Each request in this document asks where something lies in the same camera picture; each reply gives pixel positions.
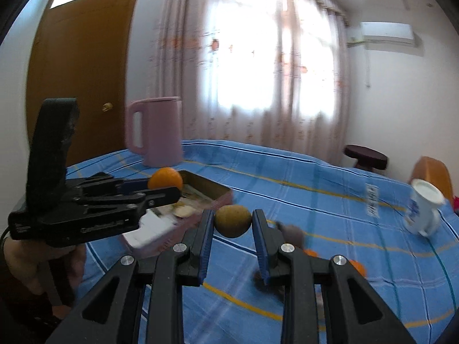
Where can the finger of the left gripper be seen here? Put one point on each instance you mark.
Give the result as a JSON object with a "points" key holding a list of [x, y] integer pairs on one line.
{"points": [[103, 184], [111, 206]]}

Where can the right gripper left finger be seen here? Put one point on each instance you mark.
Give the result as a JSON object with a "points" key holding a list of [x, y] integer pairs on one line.
{"points": [[111, 312]]}

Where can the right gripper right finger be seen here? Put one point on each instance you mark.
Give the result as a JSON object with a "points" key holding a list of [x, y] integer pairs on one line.
{"points": [[353, 311]]}

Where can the orange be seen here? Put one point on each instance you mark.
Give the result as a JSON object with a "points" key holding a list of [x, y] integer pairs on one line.
{"points": [[310, 252], [359, 267], [165, 177]]}

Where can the brown kiwi fruit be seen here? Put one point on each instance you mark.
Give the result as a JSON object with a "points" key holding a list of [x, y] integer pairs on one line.
{"points": [[232, 221]]}

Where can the person's left hand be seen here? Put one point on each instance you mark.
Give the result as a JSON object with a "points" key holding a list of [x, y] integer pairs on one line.
{"points": [[24, 285]]}

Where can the cut taro in box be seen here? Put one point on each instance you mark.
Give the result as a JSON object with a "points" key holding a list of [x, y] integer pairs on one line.
{"points": [[184, 211]]}

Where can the pink plastic pitcher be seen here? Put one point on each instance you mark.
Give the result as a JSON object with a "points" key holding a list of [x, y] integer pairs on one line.
{"points": [[161, 131]]}

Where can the pink metal tin box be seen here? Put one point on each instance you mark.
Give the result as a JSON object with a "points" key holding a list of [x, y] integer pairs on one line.
{"points": [[221, 195]]}

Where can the blue plaid tablecloth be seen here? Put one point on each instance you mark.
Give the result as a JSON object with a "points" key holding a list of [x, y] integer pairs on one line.
{"points": [[341, 211]]}

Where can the white floral enamel mug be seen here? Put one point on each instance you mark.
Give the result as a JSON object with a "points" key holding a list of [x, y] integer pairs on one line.
{"points": [[422, 214]]}

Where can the brown wooden door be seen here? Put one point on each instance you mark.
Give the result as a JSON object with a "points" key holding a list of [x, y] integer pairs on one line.
{"points": [[80, 51]]}

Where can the dark round stool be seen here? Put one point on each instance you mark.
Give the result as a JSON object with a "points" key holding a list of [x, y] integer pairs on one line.
{"points": [[366, 158]]}

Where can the brown leather armchair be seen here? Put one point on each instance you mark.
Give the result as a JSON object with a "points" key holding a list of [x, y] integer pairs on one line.
{"points": [[435, 172]]}

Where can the floral sheer curtain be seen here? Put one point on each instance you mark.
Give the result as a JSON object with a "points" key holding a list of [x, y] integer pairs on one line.
{"points": [[273, 73]]}

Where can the white air conditioner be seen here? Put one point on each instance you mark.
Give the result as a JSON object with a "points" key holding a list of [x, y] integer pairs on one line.
{"points": [[388, 33]]}

